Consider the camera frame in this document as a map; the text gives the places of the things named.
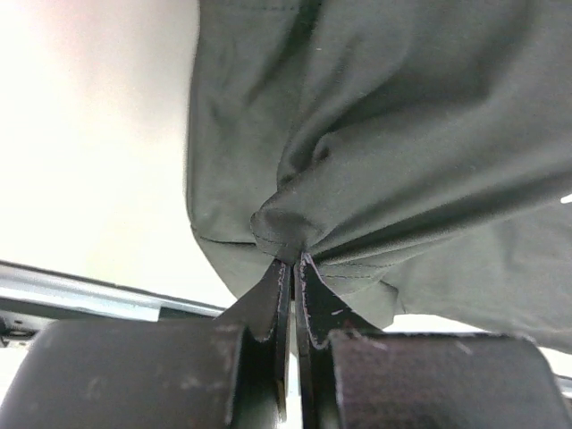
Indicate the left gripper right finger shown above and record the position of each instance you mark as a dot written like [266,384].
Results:
[353,375]

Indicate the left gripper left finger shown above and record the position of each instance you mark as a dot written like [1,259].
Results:
[228,372]

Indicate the black printed t shirt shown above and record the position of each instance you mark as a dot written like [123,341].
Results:
[418,151]

